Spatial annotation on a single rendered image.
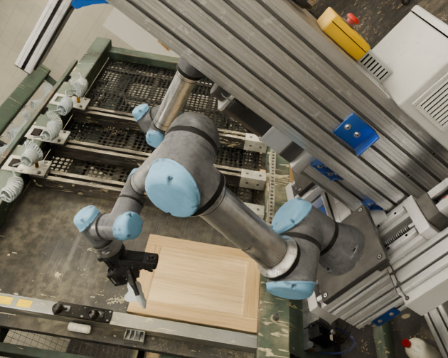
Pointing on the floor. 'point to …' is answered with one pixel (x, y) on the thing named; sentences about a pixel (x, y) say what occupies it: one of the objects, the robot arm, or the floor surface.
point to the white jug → (420, 349)
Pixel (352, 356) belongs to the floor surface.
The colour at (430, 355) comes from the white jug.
